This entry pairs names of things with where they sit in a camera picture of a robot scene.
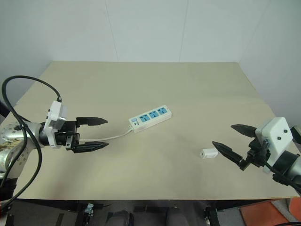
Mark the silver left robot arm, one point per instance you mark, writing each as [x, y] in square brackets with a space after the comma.
[9, 134]

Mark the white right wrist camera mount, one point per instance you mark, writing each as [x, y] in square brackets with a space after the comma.
[275, 134]

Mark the dark grey object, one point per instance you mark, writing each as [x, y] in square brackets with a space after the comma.
[296, 130]

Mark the black table frame bracket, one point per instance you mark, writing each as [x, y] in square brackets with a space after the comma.
[210, 215]

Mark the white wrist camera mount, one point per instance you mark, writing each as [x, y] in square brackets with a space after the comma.
[54, 115]
[275, 134]

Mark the metal caster bracket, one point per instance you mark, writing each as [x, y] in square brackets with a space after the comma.
[89, 209]

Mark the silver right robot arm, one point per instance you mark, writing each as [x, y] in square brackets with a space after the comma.
[290, 164]

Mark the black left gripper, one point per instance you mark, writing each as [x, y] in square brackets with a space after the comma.
[68, 131]

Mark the white plug adapter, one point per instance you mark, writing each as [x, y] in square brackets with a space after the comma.
[209, 153]

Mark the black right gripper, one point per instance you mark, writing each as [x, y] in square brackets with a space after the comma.
[257, 153]

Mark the orange floor mat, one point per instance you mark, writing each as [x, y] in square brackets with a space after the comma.
[261, 214]

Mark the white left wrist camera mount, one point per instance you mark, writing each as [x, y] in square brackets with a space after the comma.
[54, 115]

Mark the white power strip blue sockets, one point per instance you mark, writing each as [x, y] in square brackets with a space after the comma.
[150, 118]

